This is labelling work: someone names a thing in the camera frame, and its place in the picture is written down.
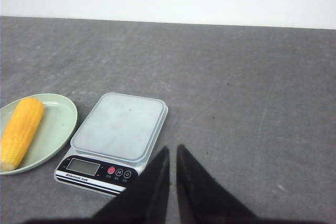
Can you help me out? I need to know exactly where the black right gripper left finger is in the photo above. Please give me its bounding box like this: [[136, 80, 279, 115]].
[[91, 146, 170, 224]]

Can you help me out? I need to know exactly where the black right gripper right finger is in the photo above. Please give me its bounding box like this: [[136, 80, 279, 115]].
[[176, 144, 259, 224]]

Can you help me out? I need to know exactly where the yellow corn cob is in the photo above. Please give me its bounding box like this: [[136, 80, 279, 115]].
[[1, 97, 44, 172]]

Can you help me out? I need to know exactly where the silver digital kitchen scale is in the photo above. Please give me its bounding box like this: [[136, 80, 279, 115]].
[[54, 92, 169, 197]]

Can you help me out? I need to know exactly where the green oval plate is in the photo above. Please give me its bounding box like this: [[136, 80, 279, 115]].
[[1, 93, 78, 175]]

